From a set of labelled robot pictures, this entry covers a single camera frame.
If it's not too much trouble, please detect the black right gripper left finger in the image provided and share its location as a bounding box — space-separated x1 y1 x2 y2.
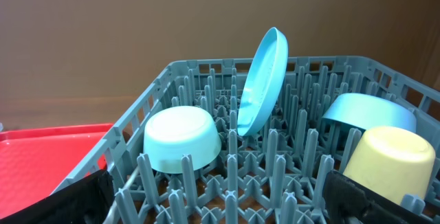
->
1 170 115 224

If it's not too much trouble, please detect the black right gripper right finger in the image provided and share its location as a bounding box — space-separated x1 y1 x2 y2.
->
322 170 435 224

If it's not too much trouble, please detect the yellow cup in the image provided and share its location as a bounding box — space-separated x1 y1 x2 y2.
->
343 126 436 204

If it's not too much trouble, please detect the light blue bowl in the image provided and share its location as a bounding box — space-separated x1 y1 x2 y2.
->
322 93 417 133

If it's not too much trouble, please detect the green bowl with rice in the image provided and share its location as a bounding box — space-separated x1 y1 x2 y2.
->
143 106 221 174

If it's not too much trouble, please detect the light blue plate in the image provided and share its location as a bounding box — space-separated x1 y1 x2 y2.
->
237 27 288 136

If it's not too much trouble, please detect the white plastic spoon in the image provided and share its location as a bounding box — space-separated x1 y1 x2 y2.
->
103 167 140 224

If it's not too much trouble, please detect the grey dishwasher rack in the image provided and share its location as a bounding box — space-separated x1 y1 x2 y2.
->
60 56 439 223

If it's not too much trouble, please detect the red serving tray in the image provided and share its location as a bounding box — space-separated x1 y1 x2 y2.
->
1 124 112 218

